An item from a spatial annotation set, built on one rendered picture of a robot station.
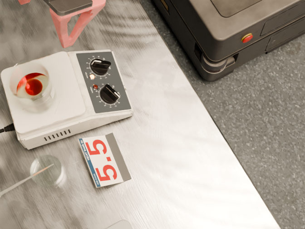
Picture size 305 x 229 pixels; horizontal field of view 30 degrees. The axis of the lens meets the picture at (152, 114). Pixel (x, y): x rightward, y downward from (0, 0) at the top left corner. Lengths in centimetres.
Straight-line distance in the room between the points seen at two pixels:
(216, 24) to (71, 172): 70
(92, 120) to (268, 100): 99
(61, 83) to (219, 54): 73
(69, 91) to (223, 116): 94
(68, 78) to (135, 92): 14
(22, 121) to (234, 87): 104
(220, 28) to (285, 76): 44
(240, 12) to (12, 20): 67
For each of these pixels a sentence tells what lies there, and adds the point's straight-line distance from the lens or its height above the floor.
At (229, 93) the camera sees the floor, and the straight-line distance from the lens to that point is 185.
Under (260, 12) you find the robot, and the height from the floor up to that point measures 36.
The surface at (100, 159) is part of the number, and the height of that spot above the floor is 77.
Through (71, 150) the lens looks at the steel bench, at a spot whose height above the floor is 75.
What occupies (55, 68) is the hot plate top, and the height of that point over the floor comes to 84.
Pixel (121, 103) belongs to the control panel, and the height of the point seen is 79.
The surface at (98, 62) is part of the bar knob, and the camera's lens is 99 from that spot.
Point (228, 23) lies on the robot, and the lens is 155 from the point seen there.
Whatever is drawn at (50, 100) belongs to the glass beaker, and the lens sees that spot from 92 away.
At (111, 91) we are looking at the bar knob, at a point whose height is 81.
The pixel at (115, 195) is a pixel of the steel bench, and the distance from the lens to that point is 99.
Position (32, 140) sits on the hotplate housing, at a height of 81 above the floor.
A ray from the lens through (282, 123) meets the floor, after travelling 185.
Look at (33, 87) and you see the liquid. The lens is 93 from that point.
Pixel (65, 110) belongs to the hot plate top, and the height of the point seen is 84.
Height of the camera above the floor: 172
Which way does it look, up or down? 71 degrees down
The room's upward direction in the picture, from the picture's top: 1 degrees counter-clockwise
